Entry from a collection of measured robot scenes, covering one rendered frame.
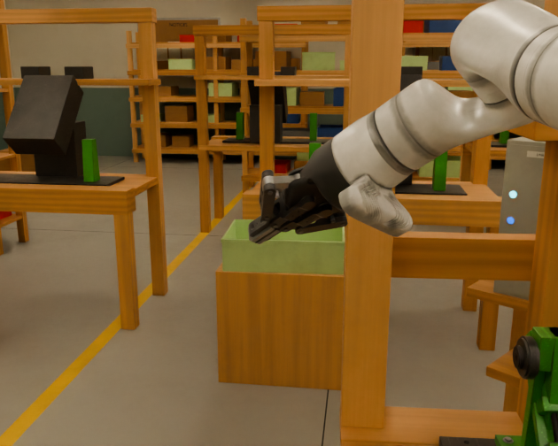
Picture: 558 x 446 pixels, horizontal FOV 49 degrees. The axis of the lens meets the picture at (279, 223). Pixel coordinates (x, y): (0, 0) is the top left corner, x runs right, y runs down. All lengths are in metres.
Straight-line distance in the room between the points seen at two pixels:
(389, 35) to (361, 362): 0.64
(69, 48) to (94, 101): 1.02
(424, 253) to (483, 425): 0.39
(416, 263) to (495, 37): 0.85
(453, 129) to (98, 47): 11.38
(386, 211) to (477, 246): 0.76
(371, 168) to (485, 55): 0.15
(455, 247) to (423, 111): 0.78
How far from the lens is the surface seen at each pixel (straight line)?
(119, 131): 11.79
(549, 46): 0.44
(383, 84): 1.15
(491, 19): 0.53
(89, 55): 11.92
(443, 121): 0.56
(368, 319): 1.25
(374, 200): 0.56
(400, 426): 1.39
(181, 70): 10.61
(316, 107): 7.81
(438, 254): 1.31
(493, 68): 0.49
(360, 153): 0.58
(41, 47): 12.33
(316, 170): 0.60
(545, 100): 0.43
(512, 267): 1.36
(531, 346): 1.16
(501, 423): 1.45
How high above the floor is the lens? 1.62
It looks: 14 degrees down
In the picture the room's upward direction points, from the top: straight up
